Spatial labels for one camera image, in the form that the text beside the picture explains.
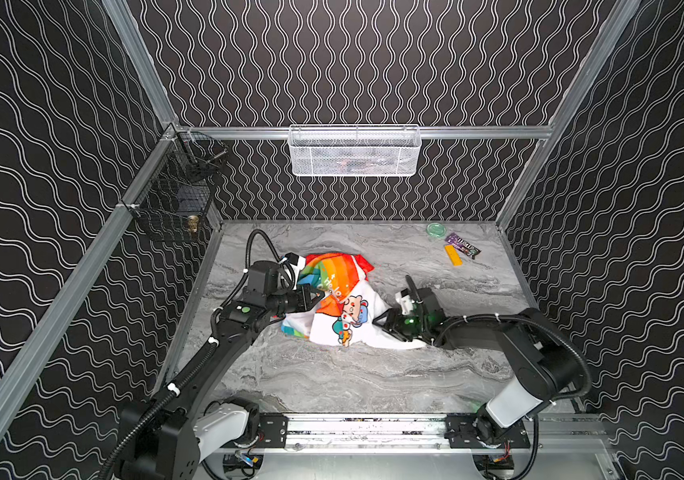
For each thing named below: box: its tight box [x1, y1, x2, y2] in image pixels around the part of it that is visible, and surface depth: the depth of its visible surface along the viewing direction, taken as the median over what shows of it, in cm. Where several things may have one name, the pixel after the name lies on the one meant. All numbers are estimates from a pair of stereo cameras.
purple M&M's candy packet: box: [444, 232, 481, 260], surface depth 115 cm
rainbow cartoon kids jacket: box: [280, 252, 427, 349], surface depth 92 cm
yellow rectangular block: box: [444, 244, 463, 267], surface depth 112 cm
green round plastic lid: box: [426, 222, 447, 238], surface depth 119 cm
